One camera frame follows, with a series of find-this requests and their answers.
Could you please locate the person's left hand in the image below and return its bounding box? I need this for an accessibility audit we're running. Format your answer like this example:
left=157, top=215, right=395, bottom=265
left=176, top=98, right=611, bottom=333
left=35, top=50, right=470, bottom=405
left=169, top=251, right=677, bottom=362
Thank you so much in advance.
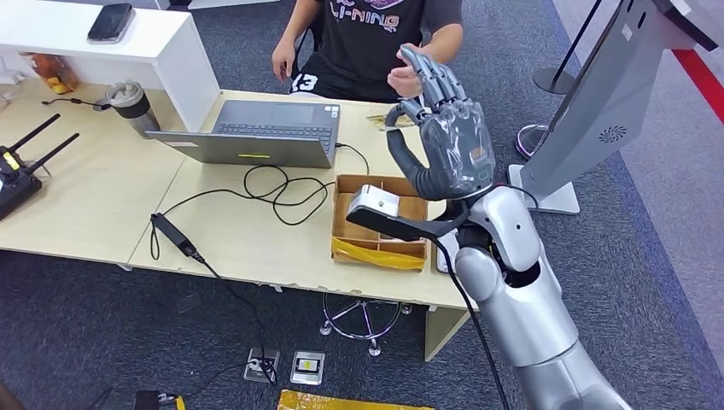
left=387, top=63, right=424, bottom=100

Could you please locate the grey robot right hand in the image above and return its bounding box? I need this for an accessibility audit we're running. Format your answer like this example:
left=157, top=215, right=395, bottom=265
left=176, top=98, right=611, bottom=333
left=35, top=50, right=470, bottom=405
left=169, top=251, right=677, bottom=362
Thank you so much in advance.
left=385, top=44, right=497, bottom=202

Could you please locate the person's right hand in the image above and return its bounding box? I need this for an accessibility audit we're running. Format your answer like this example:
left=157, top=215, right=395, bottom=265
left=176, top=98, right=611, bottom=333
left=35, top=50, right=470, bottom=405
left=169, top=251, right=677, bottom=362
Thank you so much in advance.
left=271, top=42, right=298, bottom=85

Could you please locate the person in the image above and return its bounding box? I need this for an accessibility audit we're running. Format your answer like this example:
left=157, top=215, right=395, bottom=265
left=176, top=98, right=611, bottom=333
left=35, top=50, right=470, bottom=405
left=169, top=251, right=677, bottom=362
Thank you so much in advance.
left=271, top=0, right=465, bottom=104

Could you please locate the white card reader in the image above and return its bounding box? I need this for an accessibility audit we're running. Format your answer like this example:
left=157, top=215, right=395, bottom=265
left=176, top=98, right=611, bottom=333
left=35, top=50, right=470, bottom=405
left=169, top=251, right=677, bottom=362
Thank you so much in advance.
left=435, top=229, right=462, bottom=276

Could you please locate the round clear stanchion base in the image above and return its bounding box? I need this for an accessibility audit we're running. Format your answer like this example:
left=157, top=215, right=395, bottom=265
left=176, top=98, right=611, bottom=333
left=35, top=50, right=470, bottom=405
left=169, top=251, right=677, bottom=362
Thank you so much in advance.
left=514, top=123, right=550, bottom=161

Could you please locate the grey laptop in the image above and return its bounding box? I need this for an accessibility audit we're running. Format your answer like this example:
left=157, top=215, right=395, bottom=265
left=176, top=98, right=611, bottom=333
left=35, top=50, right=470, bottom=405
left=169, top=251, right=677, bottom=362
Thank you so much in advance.
left=145, top=100, right=342, bottom=170

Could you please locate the white desk shelf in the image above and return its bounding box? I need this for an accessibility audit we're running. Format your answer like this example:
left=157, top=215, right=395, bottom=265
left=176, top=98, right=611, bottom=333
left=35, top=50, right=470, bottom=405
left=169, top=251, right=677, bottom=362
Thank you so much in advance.
left=0, top=0, right=222, bottom=133

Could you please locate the cardboard divider box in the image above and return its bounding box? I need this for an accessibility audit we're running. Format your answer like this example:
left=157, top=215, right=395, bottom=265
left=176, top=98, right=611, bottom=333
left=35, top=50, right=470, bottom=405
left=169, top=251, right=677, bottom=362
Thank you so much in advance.
left=331, top=173, right=431, bottom=272

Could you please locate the yellow tape strip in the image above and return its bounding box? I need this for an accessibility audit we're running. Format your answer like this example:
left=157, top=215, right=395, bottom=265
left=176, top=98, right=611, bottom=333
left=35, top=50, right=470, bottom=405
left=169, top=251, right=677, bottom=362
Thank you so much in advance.
left=331, top=236, right=426, bottom=271

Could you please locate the grey kiosk stand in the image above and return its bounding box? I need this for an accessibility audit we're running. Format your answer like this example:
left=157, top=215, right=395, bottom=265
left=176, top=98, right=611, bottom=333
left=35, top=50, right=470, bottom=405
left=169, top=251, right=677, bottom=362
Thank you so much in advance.
left=507, top=0, right=721, bottom=215

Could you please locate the steel tumbler with lid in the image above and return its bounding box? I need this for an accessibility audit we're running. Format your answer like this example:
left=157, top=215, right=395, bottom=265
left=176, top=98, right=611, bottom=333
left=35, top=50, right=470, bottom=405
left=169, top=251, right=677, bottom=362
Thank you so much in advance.
left=104, top=81, right=161, bottom=139

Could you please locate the black smartphone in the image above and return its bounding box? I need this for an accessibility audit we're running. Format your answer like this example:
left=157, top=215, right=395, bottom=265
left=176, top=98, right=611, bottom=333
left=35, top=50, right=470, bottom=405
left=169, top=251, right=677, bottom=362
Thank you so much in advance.
left=86, top=3, right=137, bottom=45

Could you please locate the beige desk leg panel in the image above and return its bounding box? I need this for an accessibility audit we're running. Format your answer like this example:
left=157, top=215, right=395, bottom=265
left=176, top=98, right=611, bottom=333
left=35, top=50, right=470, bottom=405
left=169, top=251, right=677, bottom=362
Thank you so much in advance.
left=423, top=307, right=473, bottom=363

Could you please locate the chrome stool base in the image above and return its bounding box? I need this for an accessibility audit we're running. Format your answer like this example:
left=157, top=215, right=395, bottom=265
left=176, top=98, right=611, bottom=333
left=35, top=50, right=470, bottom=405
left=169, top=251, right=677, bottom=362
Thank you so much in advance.
left=319, top=293, right=413, bottom=358

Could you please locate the black power adapter brick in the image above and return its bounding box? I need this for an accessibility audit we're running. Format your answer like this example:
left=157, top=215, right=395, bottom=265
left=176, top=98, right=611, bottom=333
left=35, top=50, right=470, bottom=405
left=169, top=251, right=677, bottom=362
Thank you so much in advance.
left=151, top=213, right=198, bottom=259

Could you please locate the orange snack bag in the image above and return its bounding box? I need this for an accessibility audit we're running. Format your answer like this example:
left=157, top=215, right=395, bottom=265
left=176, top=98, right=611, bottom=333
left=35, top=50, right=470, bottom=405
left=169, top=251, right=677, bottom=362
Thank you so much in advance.
left=25, top=53, right=79, bottom=97

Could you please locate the steel floor socket yellow label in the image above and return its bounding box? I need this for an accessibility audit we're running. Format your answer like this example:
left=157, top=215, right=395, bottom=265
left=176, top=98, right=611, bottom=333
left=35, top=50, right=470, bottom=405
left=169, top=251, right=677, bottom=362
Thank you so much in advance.
left=289, top=351, right=326, bottom=387

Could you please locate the yellow taped package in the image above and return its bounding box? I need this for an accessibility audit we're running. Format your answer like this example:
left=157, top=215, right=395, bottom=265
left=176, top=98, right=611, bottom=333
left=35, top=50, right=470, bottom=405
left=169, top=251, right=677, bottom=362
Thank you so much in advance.
left=277, top=389, right=435, bottom=410

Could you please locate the steel floor socket with plug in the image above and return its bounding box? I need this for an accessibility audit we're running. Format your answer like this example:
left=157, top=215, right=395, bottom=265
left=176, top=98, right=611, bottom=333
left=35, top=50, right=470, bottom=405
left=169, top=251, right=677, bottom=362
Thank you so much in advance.
left=243, top=347, right=282, bottom=384

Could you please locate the black router with antennas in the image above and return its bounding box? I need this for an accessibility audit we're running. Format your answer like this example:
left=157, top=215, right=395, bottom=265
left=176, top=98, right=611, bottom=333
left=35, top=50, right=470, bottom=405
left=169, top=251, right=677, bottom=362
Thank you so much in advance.
left=0, top=114, right=81, bottom=223

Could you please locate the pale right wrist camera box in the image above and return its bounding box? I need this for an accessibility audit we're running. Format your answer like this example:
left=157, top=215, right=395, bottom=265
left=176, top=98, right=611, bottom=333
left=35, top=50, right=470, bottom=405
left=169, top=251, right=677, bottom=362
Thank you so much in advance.
left=345, top=184, right=470, bottom=243

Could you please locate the black stanchion post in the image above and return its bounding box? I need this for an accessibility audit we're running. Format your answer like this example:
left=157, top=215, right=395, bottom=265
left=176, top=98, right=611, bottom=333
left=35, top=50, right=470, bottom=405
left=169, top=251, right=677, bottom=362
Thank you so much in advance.
left=532, top=0, right=604, bottom=96

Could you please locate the thin black charger cable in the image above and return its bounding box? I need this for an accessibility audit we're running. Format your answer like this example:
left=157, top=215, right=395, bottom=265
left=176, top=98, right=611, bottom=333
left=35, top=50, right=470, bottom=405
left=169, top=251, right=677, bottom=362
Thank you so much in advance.
left=149, top=143, right=371, bottom=262

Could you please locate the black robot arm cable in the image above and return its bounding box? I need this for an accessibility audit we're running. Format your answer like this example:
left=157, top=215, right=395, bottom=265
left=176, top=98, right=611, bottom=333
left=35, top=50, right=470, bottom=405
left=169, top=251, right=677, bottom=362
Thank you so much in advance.
left=432, top=184, right=541, bottom=410

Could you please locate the black desk cable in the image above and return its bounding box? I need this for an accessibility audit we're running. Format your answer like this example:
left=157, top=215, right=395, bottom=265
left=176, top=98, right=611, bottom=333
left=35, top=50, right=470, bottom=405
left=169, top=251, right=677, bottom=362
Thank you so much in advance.
left=41, top=97, right=113, bottom=113

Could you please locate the black mains cord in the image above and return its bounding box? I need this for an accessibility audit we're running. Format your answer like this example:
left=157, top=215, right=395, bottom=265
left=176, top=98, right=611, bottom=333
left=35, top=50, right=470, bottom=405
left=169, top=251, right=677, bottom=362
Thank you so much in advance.
left=192, top=251, right=278, bottom=386

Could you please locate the black device with yellow strap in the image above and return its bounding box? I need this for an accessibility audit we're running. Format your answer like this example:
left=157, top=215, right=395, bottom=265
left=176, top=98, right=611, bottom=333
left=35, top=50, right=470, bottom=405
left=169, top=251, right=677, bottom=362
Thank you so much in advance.
left=132, top=390, right=187, bottom=410

